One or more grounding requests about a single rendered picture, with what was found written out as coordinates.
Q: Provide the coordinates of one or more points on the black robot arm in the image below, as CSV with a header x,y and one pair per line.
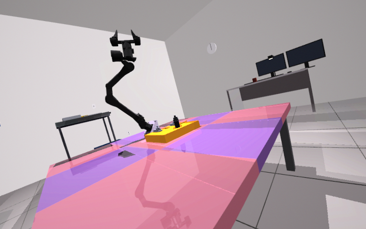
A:
x,y
117,56

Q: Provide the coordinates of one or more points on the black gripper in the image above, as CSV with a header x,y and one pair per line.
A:
x,y
126,44

